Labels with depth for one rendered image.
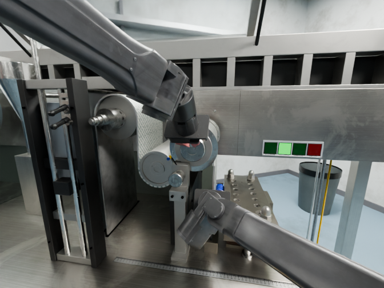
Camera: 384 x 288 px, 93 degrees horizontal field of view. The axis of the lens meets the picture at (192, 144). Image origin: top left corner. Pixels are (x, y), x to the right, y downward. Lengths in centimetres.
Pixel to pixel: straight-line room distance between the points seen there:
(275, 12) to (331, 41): 295
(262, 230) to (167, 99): 24
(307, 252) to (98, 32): 32
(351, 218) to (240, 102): 89
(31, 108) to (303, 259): 66
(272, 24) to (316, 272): 369
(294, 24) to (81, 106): 387
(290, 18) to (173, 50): 332
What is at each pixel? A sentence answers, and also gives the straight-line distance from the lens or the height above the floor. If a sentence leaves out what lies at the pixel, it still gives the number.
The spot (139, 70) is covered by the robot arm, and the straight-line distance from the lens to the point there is 24.
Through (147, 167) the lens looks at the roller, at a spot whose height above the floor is 118.
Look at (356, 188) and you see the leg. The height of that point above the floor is 95.
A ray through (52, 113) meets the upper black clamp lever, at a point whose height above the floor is 136.
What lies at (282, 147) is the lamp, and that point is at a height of 119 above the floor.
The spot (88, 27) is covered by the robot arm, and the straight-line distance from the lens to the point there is 20.
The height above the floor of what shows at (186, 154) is 123.
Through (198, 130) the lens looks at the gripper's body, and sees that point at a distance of 42.
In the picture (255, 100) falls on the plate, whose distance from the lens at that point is 87.
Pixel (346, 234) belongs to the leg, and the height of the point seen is 68.
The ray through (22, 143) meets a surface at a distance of 134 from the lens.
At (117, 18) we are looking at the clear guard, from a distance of 99.
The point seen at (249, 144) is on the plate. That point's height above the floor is 120.
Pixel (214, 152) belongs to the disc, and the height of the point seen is 124.
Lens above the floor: 138
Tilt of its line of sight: 12 degrees down
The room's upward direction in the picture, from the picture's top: straight up
